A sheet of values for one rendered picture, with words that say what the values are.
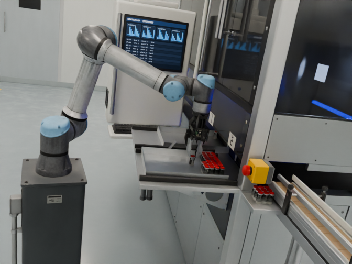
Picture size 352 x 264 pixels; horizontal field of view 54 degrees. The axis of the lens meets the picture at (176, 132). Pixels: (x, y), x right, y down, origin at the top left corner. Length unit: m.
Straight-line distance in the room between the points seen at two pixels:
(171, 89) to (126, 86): 0.95
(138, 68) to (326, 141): 0.79
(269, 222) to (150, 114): 1.11
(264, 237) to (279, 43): 0.80
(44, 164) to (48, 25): 5.39
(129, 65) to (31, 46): 5.64
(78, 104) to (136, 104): 0.72
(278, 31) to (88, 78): 0.79
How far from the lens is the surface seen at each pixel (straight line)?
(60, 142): 1.51
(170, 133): 1.93
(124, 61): 1.33
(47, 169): 1.54
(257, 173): 1.29
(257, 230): 1.54
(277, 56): 1.29
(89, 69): 1.53
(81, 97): 1.57
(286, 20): 1.29
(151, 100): 2.25
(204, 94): 1.40
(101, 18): 6.73
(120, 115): 2.24
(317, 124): 1.43
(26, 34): 6.90
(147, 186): 1.33
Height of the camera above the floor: 1.48
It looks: 18 degrees down
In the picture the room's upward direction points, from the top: 8 degrees clockwise
